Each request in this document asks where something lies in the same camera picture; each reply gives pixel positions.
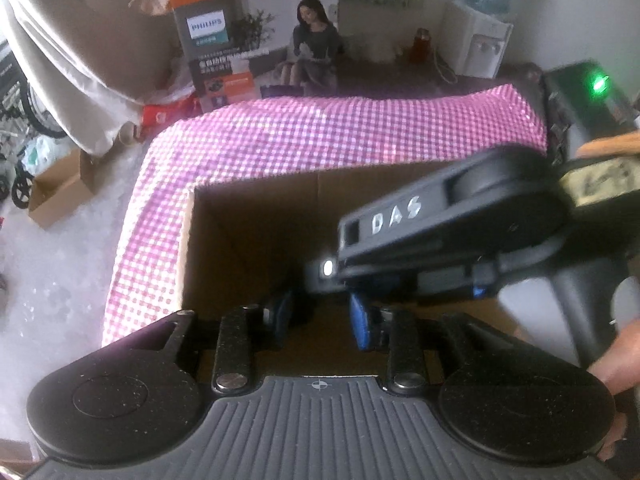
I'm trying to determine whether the orange Philips box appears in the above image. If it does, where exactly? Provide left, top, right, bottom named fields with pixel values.
left=170, top=0, right=343, bottom=112

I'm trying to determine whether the pink checkered tablecloth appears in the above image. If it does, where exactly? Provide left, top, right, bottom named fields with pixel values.
left=102, top=84, right=548, bottom=344

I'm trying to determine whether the small cardboard box on floor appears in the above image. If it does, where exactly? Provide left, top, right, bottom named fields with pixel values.
left=28, top=148, right=94, bottom=230

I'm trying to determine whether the brown cardboard box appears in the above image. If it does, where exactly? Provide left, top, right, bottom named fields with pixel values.
left=178, top=156, right=582, bottom=378

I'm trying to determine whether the red bottle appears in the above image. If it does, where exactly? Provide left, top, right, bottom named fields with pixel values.
left=409, top=27, right=432, bottom=65

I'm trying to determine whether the person right hand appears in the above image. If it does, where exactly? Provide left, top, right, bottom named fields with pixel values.
left=577, top=130, right=639, bottom=462

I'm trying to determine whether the beige drape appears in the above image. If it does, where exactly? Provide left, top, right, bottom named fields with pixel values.
left=1, top=0, right=178, bottom=156

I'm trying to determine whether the wheelchair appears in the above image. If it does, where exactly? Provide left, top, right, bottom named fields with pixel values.
left=1, top=39, right=67, bottom=209

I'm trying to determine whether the white water dispenser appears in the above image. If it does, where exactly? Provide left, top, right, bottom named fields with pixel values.
left=437, top=0, right=513, bottom=79

